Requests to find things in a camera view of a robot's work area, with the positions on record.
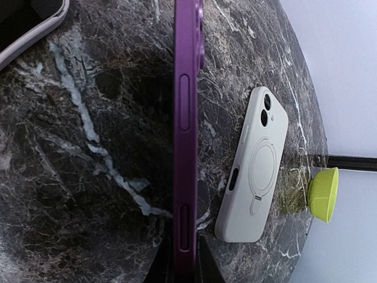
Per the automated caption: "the white phone case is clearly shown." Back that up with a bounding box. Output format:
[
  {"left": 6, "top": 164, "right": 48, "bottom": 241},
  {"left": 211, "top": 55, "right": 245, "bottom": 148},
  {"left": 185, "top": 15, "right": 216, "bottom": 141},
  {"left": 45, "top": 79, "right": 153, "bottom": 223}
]
[{"left": 214, "top": 87, "right": 289, "bottom": 243}]

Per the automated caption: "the purple phone case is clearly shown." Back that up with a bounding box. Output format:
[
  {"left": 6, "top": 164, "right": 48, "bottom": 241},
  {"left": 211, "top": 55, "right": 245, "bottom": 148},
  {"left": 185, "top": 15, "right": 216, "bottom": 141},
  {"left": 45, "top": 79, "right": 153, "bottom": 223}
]
[{"left": 173, "top": 0, "right": 204, "bottom": 282}]

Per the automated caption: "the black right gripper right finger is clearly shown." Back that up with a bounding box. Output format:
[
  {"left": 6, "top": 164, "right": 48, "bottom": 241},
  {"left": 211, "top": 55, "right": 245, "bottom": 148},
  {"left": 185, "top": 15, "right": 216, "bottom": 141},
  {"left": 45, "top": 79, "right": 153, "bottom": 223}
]
[{"left": 195, "top": 234, "right": 225, "bottom": 283}]

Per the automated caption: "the phone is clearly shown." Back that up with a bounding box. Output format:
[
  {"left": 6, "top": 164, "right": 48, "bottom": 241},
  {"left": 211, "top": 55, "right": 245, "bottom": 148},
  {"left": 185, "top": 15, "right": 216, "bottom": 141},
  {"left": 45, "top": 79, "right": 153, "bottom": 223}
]
[{"left": 1, "top": 0, "right": 70, "bottom": 69}]

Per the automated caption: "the right black frame post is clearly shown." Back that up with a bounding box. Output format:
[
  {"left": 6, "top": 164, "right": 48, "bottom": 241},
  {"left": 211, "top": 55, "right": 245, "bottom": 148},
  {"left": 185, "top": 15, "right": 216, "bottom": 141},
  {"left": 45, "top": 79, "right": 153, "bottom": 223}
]
[{"left": 327, "top": 156, "right": 377, "bottom": 172}]

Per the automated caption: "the yellow-green bowl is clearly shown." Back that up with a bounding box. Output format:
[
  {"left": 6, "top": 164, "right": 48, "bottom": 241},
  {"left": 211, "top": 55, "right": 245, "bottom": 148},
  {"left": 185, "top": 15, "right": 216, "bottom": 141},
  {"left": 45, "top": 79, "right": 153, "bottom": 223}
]
[{"left": 307, "top": 167, "right": 339, "bottom": 223}]

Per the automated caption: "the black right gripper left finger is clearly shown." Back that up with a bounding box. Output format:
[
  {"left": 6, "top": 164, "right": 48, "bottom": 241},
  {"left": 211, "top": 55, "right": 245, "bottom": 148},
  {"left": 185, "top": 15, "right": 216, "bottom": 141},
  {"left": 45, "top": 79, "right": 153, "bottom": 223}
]
[{"left": 145, "top": 236, "right": 175, "bottom": 283}]

